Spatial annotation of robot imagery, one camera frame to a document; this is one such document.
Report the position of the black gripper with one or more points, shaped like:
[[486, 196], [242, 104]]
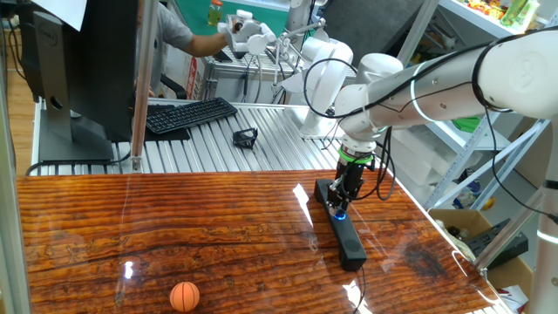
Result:
[[350, 176]]

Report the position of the white haptic control device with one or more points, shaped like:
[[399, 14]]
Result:
[[246, 32]]

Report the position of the bare forearm of grey-shirt person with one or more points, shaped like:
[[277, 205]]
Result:
[[209, 43]]

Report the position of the white foam blocks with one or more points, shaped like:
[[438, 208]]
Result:
[[427, 170]]

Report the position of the small black stand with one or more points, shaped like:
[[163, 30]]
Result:
[[245, 138]]

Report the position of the green bag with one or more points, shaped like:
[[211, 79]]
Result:
[[466, 125]]

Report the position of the white shelf rack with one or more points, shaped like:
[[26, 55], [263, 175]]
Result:
[[488, 141]]

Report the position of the black device in carton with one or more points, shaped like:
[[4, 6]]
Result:
[[492, 244]]

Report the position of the silver metal cabinet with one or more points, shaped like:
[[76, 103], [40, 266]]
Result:
[[226, 83]]

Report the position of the wood grain table mat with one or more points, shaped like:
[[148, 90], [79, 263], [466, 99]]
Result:
[[174, 218]]

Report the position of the black keyboard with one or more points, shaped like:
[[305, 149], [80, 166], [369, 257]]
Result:
[[187, 114]]

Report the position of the dark grey partition panel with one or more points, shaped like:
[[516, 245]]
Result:
[[375, 26]]

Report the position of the black desk pad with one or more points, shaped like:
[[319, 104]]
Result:
[[170, 136]]

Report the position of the small orange basketball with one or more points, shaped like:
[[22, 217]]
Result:
[[184, 296]]

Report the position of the brown cardboard box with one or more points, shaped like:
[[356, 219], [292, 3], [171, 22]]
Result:
[[510, 275]]

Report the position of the white carton with red print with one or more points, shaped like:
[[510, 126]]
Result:
[[192, 74]]

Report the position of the black chair armrest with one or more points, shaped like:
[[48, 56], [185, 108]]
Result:
[[174, 87]]

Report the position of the green drink bottle orange cap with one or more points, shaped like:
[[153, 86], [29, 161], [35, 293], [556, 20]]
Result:
[[215, 15]]

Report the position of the grey shirt person torso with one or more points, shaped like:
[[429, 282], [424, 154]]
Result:
[[170, 30]]

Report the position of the pale green plastic bottle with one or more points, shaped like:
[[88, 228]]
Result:
[[529, 13]]

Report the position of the black monitor with stand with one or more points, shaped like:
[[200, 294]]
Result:
[[100, 65]]

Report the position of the white paper sheet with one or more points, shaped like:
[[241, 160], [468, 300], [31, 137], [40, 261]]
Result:
[[61, 11]]

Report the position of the aluminium frame post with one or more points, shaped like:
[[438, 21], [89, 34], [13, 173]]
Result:
[[514, 229], [144, 87], [11, 240]]

